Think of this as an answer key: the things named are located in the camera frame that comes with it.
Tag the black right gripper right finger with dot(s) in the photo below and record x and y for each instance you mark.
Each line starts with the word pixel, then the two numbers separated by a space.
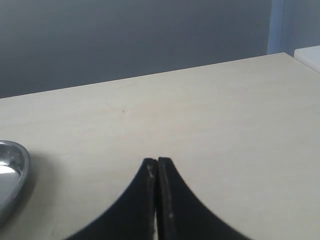
pixel 181 215

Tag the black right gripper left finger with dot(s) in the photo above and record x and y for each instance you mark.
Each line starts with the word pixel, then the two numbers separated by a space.
pixel 132 215

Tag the round stainless steel plate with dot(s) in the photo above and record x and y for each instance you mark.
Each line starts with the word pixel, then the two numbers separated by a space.
pixel 15 164

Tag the white side table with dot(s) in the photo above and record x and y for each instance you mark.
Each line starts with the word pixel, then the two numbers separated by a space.
pixel 309 56

